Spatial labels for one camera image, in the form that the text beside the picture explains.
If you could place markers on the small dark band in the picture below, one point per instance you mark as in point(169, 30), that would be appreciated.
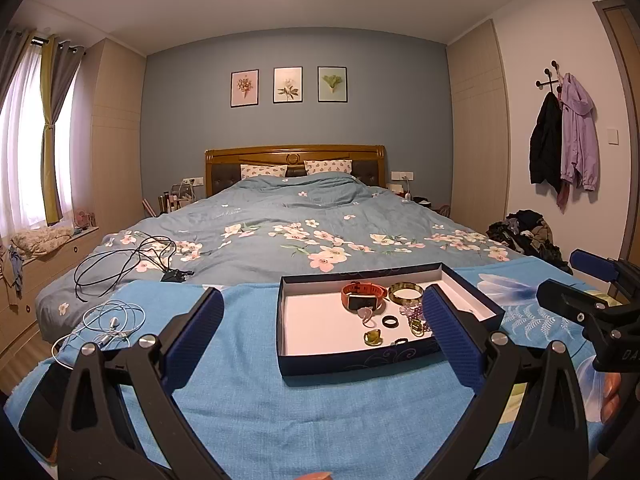
point(391, 342)

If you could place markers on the orange smartwatch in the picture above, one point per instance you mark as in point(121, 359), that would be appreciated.
point(359, 301)

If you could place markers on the beige window bench cabinet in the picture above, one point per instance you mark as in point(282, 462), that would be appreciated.
point(50, 280)

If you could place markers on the blue printed cloth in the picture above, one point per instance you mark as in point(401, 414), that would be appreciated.
point(250, 400)

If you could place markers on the person's right hand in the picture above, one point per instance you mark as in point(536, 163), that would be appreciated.
point(611, 395)

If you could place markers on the blue hanging cloth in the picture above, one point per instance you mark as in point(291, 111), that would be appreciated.
point(15, 270)

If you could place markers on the floral grey-blue duvet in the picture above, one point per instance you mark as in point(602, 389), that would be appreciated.
point(300, 210)

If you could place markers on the beige wardrobe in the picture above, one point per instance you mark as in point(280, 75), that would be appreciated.
point(110, 150)
point(477, 135)

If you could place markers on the wooden bed headboard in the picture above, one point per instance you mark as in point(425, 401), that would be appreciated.
point(300, 152)

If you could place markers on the pile of dark clothes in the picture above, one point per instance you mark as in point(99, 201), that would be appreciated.
point(525, 235)

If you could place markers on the pink flower picture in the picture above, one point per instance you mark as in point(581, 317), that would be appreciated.
point(244, 88)

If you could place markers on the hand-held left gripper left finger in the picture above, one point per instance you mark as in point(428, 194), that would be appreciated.
point(197, 340)

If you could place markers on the black jacket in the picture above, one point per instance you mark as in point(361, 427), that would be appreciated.
point(545, 150)

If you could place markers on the grey door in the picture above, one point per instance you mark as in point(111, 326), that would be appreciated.
point(627, 135)

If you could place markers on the maroon hanging scarf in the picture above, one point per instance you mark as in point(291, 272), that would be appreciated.
point(562, 199)

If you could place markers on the white wall outlet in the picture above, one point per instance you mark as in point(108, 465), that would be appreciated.
point(192, 180)
point(402, 175)

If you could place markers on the small pink fan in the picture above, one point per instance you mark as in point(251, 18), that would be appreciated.
point(84, 218)

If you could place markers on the patterned pillow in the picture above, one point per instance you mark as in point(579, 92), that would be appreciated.
point(262, 171)
point(327, 167)

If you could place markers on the white light switch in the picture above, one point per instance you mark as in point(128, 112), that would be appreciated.
point(612, 136)

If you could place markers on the black wall coat hooks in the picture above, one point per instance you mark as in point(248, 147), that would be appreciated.
point(547, 81)

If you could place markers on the white sheer curtain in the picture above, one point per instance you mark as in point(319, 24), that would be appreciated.
point(22, 160)

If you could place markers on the black curtain rod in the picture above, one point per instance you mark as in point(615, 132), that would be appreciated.
point(65, 44)

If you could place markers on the folded floral blanket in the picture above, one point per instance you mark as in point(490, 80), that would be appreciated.
point(42, 241)

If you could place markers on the black smartphone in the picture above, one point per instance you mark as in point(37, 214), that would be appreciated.
point(42, 405)

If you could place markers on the purple jacket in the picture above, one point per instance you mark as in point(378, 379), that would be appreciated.
point(580, 140)

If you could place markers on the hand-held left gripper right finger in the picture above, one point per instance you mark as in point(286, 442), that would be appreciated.
point(452, 335)

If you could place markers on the white earphones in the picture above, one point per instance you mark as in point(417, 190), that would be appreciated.
point(114, 321)

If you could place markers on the white flower picture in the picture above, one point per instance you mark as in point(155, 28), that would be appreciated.
point(288, 85)

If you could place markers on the yellow-green bangle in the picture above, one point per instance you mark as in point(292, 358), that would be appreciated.
point(395, 298)

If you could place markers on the navy box lid white inside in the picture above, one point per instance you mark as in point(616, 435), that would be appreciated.
point(320, 320)

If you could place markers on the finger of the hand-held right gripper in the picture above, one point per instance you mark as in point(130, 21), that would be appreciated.
point(565, 302)
point(592, 262)

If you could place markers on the green leaf picture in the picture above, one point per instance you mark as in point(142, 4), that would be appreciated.
point(332, 84)

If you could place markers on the green and grey curtain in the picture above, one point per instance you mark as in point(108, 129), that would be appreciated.
point(50, 175)

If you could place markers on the cluttered nightstand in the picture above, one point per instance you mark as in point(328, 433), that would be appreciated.
point(407, 195)

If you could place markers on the bedside cosmetics clutter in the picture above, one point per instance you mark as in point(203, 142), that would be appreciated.
point(170, 201)

